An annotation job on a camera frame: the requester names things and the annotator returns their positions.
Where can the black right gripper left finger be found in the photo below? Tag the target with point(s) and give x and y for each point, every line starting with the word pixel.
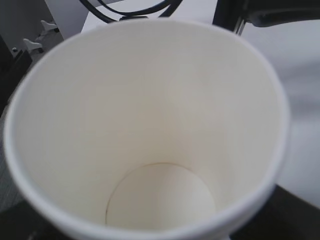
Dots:
pixel 22 222

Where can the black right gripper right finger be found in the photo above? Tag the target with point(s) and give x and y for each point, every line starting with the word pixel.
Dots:
pixel 283 217

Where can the white paper cup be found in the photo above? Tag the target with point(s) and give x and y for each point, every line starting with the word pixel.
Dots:
pixel 148 129

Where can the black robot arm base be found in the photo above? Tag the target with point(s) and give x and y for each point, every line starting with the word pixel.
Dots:
pixel 232 15

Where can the grey metal frame bracket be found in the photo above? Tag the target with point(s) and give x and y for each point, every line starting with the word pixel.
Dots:
pixel 19 36

